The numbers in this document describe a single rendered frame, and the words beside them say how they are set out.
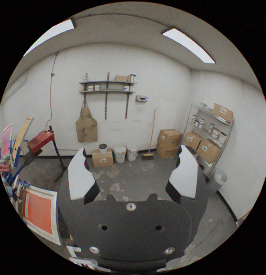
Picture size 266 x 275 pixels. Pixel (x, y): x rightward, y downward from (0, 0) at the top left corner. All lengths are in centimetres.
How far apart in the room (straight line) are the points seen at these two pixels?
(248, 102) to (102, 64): 336
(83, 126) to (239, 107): 371
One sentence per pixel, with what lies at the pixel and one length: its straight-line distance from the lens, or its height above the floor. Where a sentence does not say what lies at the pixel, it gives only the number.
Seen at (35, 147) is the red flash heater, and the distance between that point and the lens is 171.
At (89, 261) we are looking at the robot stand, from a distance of 61.
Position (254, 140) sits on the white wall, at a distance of 258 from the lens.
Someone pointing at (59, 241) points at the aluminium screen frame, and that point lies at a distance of 93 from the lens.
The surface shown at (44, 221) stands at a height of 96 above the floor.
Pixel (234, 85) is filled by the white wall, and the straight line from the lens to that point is 277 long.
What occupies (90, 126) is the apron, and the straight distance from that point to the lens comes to 222.
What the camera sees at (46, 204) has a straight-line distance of 107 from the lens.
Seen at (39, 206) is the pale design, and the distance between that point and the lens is 114.
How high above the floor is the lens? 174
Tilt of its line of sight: 28 degrees down
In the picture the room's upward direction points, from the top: 7 degrees clockwise
